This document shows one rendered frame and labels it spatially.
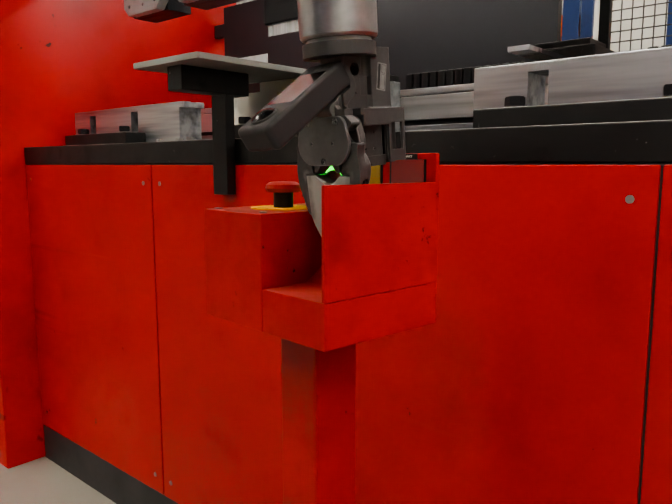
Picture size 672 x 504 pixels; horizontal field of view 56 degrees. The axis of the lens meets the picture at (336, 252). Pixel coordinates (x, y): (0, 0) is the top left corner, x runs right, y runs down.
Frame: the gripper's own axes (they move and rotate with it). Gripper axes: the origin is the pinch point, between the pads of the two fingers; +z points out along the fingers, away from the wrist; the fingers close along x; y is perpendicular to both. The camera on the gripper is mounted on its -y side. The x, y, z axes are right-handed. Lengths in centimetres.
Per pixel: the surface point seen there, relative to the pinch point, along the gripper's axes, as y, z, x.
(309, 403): -2.3, 16.3, 3.2
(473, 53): 90, -27, 47
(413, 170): 10.0, -7.2, -2.0
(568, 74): 41.3, -17.2, -3.0
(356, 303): -2.2, 4.0, -4.9
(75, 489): 6, 75, 112
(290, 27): 39, -32, 52
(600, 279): 28.3, 6.9, -13.9
